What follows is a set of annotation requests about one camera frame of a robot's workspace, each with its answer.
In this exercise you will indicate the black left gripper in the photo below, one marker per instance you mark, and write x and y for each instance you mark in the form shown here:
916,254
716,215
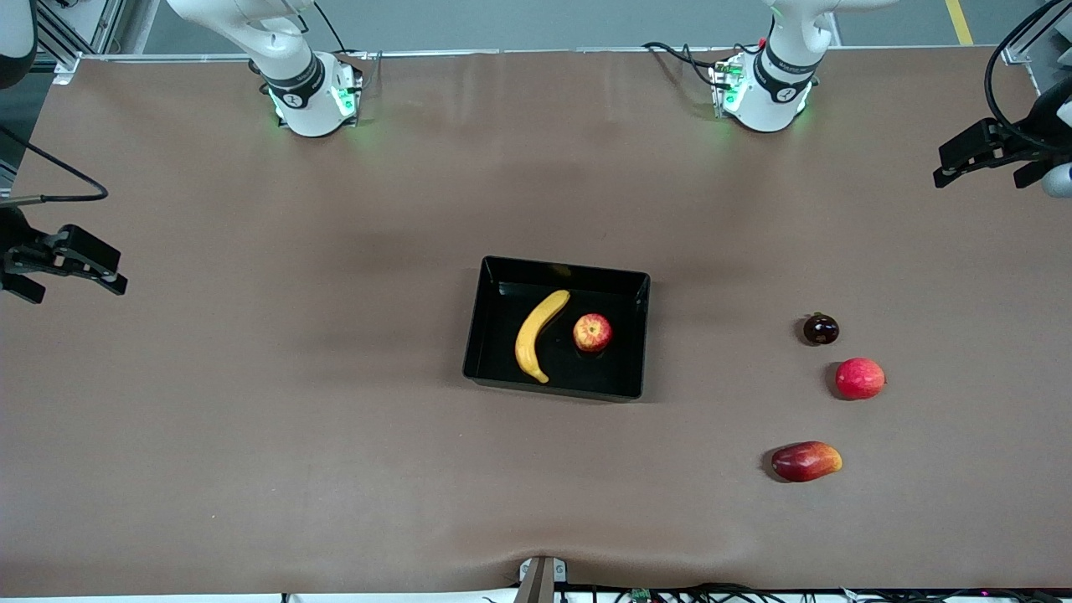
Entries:
1027,144

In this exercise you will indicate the dark purple mangosteen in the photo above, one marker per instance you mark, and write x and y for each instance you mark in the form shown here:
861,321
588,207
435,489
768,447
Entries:
821,330

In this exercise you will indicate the yellow banana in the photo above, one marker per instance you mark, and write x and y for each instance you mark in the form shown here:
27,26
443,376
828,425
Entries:
532,335

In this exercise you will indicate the plain red apple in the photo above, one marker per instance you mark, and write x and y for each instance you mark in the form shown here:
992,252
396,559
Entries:
860,378

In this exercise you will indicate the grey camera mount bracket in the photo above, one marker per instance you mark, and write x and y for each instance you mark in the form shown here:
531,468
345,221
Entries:
540,579

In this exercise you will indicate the brown table mat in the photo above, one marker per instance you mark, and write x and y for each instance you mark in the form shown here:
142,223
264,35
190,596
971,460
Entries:
251,419

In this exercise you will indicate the red mango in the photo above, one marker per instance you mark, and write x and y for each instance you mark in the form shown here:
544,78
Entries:
806,462

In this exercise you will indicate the black plastic tray box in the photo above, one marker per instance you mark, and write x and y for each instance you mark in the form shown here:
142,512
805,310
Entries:
620,364

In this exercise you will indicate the aluminium frame post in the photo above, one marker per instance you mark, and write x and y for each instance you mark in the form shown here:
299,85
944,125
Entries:
67,63
1017,54

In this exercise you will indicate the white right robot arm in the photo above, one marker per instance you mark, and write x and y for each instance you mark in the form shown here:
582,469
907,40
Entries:
306,100

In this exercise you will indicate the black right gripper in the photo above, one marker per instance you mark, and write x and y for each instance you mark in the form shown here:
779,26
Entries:
12,244

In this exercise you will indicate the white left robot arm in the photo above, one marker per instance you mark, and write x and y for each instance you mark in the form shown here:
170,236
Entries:
775,84

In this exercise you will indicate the metal table edge rail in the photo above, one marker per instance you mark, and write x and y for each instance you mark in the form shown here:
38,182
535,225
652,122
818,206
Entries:
469,52

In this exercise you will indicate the yellow red striped apple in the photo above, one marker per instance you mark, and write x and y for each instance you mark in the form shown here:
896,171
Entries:
592,332

